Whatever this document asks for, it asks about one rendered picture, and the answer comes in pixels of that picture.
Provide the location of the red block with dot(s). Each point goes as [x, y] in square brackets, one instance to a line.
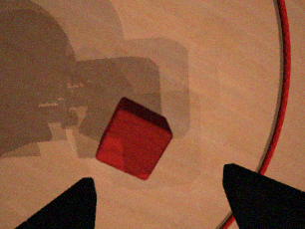
[134, 139]

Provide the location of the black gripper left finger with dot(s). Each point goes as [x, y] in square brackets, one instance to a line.
[74, 209]

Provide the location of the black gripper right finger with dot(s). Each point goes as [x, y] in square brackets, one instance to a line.
[258, 202]

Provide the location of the thin wooden stick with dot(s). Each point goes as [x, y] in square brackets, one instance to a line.
[284, 95]

